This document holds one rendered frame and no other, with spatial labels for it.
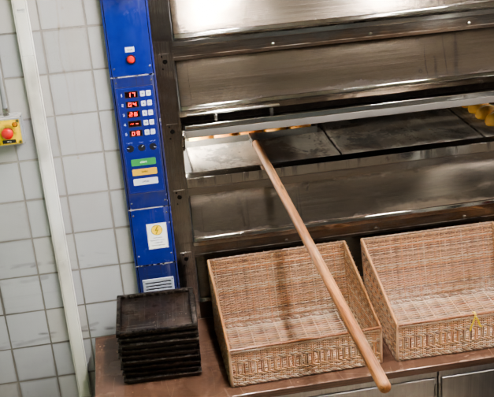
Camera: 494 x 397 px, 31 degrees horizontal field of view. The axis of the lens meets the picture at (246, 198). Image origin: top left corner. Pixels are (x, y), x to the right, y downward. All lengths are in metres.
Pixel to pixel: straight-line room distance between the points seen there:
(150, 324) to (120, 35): 1.01
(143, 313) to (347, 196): 0.91
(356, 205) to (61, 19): 1.31
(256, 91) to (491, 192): 1.05
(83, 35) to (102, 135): 0.37
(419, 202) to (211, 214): 0.82
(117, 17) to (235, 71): 0.46
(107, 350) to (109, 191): 0.61
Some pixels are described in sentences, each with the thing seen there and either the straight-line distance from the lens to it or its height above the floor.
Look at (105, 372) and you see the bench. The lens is 3.34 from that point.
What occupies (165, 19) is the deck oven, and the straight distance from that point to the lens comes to 3.15.
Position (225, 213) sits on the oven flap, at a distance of 3.39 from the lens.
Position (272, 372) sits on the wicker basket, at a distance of 3.16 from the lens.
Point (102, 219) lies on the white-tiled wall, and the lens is 3.36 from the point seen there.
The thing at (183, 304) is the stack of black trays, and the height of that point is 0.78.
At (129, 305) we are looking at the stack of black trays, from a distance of 3.33.
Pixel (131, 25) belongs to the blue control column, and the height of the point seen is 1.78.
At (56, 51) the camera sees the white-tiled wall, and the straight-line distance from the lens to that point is 3.17.
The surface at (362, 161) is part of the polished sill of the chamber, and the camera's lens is 3.43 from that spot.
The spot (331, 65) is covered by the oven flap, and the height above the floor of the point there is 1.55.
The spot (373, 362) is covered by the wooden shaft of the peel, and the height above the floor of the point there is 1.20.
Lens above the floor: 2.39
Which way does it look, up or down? 23 degrees down
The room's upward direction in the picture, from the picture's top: 4 degrees counter-clockwise
